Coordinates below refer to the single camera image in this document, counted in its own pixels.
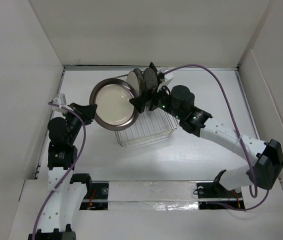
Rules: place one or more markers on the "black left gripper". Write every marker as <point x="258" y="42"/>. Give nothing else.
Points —
<point x="86" y="112"/>

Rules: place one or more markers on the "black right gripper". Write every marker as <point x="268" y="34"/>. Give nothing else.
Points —
<point x="140" y="102"/>

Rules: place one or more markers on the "black rimmed striped round plate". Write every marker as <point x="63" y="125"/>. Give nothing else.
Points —
<point x="140" y="84"/>

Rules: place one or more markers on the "beige plate with tree pattern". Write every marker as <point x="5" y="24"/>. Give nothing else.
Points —
<point x="132" y="80"/>

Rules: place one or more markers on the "beige plate with brown rim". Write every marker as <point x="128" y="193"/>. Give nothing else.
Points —
<point x="114" y="111"/>

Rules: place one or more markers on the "grey round deer plate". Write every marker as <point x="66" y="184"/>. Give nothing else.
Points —
<point x="150" y="78"/>

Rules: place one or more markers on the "black square floral plate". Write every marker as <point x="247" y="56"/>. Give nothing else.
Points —
<point x="155" y="72"/>

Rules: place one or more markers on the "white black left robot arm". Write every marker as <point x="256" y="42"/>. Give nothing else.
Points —
<point x="66" y="189"/>

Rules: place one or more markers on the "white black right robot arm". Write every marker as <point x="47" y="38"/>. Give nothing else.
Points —
<point x="264" y="159"/>

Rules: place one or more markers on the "silver wire dish rack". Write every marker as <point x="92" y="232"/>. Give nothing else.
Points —
<point x="149" y="126"/>

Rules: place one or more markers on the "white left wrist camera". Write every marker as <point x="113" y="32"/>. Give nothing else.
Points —
<point x="59" y="99"/>

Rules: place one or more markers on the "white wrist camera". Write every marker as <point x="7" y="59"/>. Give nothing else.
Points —
<point x="59" y="99"/>
<point x="163" y="78"/>

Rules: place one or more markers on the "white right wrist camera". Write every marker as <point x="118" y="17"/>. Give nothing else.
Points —
<point x="163" y="78"/>

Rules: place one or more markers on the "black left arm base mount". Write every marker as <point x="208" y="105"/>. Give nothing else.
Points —
<point x="97" y="198"/>

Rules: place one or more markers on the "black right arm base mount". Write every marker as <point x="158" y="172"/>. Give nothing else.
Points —
<point x="214" y="197"/>

